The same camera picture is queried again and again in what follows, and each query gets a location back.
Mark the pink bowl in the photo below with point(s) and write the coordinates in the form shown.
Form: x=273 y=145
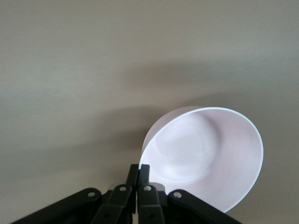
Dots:
x=198 y=151

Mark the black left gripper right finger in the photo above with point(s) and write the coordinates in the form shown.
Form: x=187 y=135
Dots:
x=151 y=205

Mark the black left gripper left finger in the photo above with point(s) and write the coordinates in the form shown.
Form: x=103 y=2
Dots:
x=112 y=205

